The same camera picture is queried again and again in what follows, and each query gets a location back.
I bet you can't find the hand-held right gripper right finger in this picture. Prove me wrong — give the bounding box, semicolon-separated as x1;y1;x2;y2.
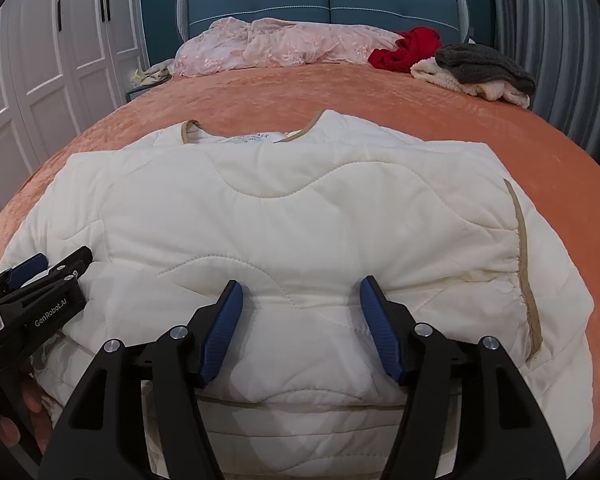
359;276;566;480

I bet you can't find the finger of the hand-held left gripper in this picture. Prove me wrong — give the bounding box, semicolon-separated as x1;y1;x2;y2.
45;245;94;281
2;253;50;291

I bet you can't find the pale yellow cloth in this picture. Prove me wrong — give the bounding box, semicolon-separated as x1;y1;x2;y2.
130;57;175;87

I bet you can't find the pink floral quilt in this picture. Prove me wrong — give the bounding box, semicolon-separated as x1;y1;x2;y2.
171;16;407;79

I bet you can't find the bedside table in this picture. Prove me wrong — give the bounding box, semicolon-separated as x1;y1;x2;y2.
125;85;156;107

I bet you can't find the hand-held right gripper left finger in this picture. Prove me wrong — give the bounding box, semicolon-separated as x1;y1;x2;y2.
37;280;244;480

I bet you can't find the cream fleece garment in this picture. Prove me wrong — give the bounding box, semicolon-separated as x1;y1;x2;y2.
410;57;531;109

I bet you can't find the white quilted jacket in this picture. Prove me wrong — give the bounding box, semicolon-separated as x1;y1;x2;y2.
0;109;596;480

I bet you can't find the grey fleece garment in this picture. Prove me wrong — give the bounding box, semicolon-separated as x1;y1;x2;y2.
433;42;537;97

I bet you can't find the red garment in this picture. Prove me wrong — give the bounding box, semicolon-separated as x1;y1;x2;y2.
368;26;444;74

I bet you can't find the white panelled wardrobe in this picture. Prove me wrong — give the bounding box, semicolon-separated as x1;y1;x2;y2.
0;0;149;237

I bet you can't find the grey curtain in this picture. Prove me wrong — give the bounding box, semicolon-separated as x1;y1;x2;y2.
489;0;600;183

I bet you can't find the person's left hand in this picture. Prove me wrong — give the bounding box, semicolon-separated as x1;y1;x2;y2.
0;358;57;454

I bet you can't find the bed with orange bedspread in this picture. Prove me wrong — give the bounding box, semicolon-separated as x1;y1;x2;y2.
0;60;600;480

